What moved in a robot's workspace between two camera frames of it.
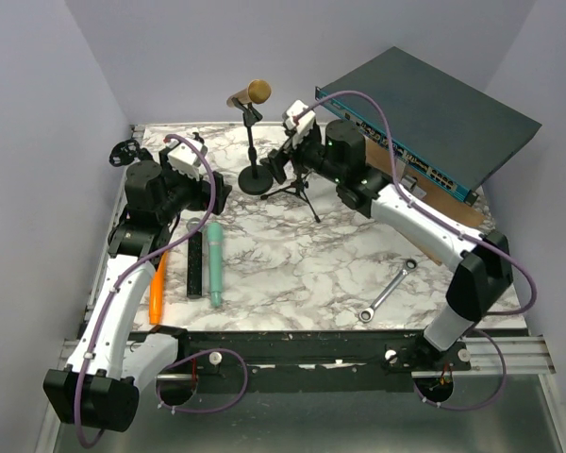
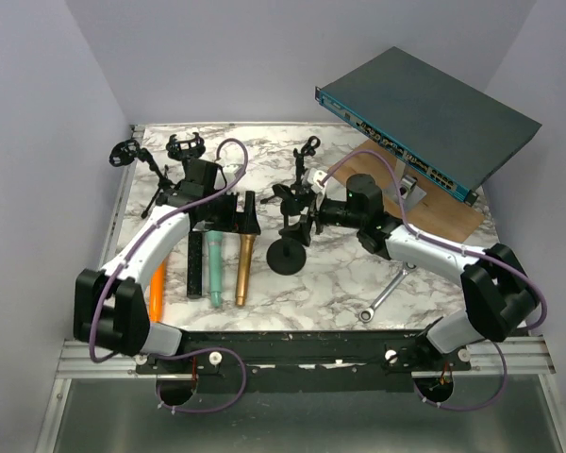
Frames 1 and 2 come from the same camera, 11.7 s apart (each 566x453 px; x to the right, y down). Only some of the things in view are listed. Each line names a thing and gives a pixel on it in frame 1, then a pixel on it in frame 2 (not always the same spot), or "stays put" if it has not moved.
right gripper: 275,161 → 301,231
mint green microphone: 215,245 stays put
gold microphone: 258,91 → 247,243
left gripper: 203,197 → 242,222
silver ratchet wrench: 366,315 stays put
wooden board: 463,210 stays put
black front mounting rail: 324,360 stays put
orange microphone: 158,291 stays put
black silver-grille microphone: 194,260 stays put
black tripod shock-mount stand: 125,151 stays put
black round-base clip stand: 254,179 → 288,255
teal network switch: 443,128 stays put
